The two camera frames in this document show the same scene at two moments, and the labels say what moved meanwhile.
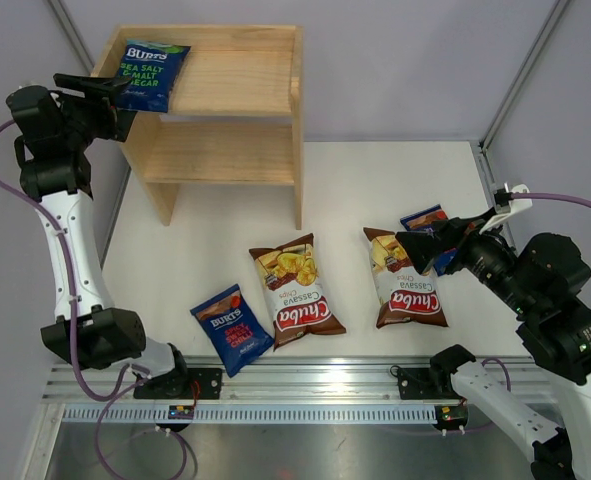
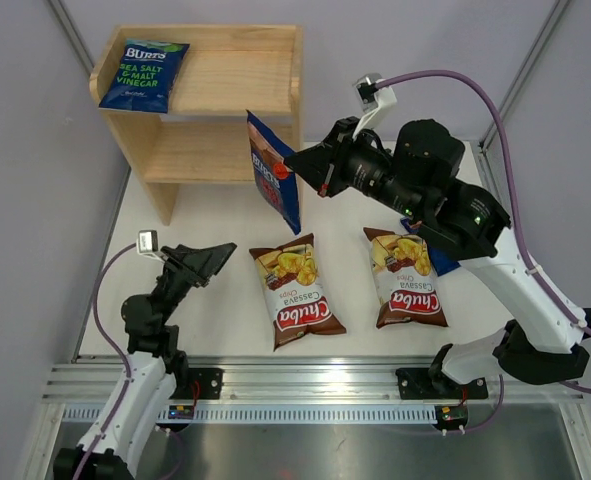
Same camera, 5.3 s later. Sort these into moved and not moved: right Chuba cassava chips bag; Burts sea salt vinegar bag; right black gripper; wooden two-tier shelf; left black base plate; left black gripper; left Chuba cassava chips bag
Moved: left black gripper; right black gripper
Not moved: left black base plate; wooden two-tier shelf; right Chuba cassava chips bag; Burts sea salt vinegar bag; left Chuba cassava chips bag
